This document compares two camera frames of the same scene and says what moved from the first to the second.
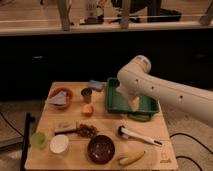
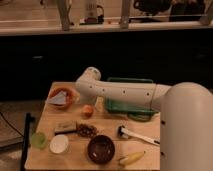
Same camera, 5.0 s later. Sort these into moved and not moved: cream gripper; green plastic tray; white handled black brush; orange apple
Moved: cream gripper
Not moved: white handled black brush; orange apple; green plastic tray
